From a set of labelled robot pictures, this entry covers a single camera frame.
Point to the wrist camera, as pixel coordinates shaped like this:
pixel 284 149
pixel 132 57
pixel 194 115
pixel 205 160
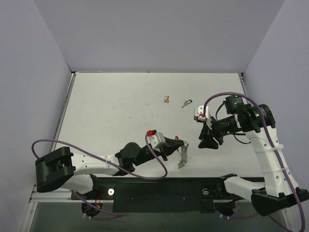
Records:
pixel 201 116
pixel 155 139

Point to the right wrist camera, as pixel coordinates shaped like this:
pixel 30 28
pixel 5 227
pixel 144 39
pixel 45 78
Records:
pixel 201 116

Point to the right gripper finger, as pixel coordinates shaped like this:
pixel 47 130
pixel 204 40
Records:
pixel 205 133
pixel 207 141

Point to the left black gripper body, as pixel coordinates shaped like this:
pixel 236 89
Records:
pixel 164 152

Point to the aluminium frame rail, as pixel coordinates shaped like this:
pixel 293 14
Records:
pixel 58 196

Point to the key with black tag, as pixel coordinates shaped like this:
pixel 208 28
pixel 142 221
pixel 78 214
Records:
pixel 186 103

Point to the red handle spring keyring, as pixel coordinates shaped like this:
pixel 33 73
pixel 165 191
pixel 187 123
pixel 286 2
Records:
pixel 183 152

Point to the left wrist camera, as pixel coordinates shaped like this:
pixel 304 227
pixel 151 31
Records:
pixel 155 139

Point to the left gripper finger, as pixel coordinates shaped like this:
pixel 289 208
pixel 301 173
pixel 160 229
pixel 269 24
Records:
pixel 171 149
pixel 173 142

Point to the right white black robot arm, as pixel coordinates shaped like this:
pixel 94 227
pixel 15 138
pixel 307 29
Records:
pixel 279 189

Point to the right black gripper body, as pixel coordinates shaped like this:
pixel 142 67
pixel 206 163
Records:
pixel 212 132

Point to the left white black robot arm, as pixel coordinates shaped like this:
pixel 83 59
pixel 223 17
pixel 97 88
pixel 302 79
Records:
pixel 62 168

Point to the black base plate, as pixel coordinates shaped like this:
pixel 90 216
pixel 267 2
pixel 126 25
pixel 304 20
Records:
pixel 169 195

